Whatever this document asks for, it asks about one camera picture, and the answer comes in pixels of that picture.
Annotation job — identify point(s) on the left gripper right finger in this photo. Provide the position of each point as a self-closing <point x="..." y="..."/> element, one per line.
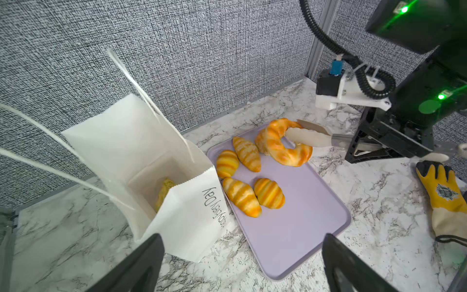
<point x="346" y="272"/>

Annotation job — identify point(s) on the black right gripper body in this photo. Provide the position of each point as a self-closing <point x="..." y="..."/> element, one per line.
<point x="398" y="138"/>

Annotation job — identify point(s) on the lavender plastic tray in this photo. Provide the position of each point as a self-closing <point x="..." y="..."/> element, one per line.
<point x="283" y="239"/>

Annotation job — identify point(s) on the small striped bun back left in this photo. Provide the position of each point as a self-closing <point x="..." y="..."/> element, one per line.
<point x="227" y="164"/>

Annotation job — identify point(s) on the yellow work glove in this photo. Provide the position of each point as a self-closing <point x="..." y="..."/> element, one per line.
<point x="449" y="207"/>

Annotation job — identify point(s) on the small oblong striped roll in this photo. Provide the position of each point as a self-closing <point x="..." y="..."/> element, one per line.
<point x="242" y="196"/>

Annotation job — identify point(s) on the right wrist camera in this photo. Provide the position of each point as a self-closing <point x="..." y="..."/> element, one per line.
<point x="337" y="86"/>

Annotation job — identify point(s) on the large croissant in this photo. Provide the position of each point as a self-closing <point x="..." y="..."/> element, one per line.
<point x="166" y="186"/>

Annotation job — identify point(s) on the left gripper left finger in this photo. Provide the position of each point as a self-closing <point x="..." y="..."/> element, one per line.
<point x="138" y="272"/>

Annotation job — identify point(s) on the croissant back middle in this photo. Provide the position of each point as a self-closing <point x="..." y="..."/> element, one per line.
<point x="247" y="153"/>

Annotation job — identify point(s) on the metal tongs with white tips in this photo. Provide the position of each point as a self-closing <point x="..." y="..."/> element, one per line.
<point x="316" y="135"/>

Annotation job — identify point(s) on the small round striped bun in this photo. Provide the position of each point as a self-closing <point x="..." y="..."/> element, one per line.
<point x="269" y="194"/>

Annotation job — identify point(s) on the white paper gift bag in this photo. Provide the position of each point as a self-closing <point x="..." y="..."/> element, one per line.
<point x="132" y="147"/>

